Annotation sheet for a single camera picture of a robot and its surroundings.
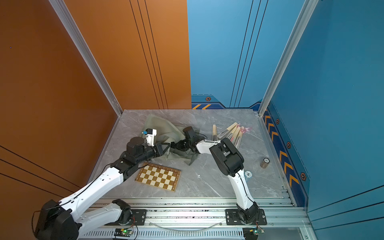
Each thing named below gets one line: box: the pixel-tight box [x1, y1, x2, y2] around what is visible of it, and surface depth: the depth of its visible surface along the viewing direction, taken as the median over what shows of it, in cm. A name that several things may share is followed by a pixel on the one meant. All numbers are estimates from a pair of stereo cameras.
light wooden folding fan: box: [217, 122, 238, 139], surface depth 108 cm
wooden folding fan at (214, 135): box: [212, 124, 218, 141], surface depth 108 cm
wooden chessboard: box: [134, 162, 182, 192], surface depth 85 cm
